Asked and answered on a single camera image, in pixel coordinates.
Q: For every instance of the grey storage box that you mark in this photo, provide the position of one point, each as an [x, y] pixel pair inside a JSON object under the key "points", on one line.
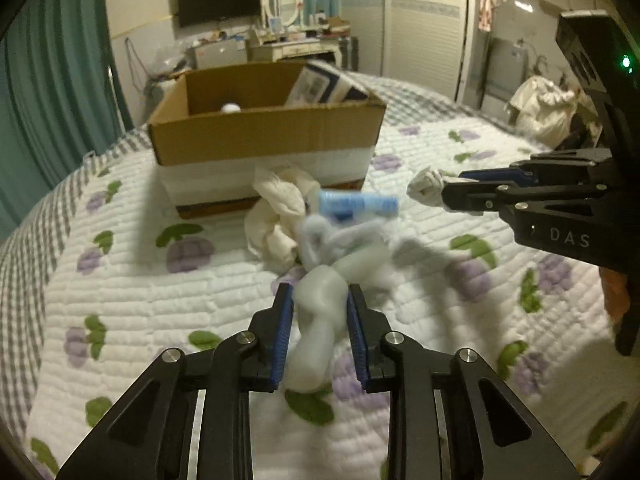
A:
{"points": [[217, 54]]}

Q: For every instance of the blue and white sock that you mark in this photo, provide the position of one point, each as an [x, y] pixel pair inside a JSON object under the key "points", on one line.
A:
{"points": [[320, 300]]}

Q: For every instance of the white sliding wardrobe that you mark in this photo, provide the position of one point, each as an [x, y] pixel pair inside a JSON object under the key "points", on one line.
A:
{"points": [[425, 25]]}

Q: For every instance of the cardboard box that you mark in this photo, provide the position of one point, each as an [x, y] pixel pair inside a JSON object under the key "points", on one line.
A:
{"points": [[260, 135]]}

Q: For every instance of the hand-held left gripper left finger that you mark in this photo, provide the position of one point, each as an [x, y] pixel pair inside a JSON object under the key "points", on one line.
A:
{"points": [[283, 330]]}

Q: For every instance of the pile of white cloth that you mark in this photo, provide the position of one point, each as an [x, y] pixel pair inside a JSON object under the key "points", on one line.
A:
{"points": [[542, 110]]}

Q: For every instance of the small white sock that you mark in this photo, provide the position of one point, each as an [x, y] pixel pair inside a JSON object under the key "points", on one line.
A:
{"points": [[425, 187]]}

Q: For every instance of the floral quilted bedspread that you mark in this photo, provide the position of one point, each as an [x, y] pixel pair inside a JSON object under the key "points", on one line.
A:
{"points": [[150, 285]]}

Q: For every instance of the person's right hand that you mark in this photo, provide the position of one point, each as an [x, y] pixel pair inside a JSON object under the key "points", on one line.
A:
{"points": [[614, 295]]}

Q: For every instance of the black television screen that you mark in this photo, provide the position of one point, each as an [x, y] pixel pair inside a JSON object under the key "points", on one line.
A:
{"points": [[217, 0]]}

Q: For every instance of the cream dressing table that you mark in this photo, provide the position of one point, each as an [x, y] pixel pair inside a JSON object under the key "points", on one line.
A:
{"points": [[290, 50]]}

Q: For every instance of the white oval mirror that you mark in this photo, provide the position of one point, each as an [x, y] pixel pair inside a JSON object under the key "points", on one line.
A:
{"points": [[283, 2]]}

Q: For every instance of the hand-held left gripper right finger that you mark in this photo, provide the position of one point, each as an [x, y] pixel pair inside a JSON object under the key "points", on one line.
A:
{"points": [[357, 335]]}

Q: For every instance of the small white ball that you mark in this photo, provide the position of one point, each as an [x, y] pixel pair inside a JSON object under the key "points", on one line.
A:
{"points": [[231, 107]]}

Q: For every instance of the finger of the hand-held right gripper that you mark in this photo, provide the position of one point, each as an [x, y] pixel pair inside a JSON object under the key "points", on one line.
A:
{"points": [[495, 175], [472, 199]]}

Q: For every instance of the blue white package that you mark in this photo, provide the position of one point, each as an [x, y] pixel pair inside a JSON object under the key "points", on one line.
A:
{"points": [[325, 84]]}

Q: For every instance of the hanging floral garment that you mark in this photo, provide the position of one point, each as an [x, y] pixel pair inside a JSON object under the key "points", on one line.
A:
{"points": [[487, 5]]}

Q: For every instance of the clear plastic bag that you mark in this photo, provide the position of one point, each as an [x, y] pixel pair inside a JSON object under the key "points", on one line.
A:
{"points": [[167, 60]]}

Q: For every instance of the crumpled cream cloth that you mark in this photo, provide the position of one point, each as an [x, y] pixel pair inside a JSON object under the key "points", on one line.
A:
{"points": [[275, 210]]}

